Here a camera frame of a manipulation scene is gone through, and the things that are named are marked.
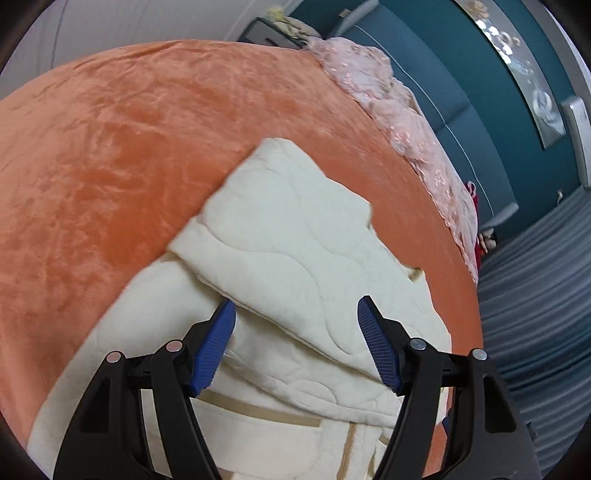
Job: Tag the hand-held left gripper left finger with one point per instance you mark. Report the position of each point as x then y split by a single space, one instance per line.
213 344

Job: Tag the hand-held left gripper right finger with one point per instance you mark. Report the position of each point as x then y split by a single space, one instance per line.
379 344

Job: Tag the cream quilted robe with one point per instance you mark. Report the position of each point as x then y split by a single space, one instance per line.
277 240

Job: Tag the small plush toys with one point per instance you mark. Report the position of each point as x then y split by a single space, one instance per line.
487 240

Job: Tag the grey striped curtain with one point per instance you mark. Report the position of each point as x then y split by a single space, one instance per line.
540 323

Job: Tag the orange plush blanket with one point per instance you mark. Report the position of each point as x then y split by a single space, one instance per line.
120 152

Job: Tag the pink lace bedspread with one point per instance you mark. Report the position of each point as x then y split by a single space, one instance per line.
401 115

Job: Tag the teal padded headboard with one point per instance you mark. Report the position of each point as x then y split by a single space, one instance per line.
429 69

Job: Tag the dark nightstand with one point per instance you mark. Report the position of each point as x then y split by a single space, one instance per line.
268 34

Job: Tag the white wall panel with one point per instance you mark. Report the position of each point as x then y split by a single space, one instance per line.
579 138

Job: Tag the floral wall picture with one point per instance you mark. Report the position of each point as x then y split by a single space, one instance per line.
521 60

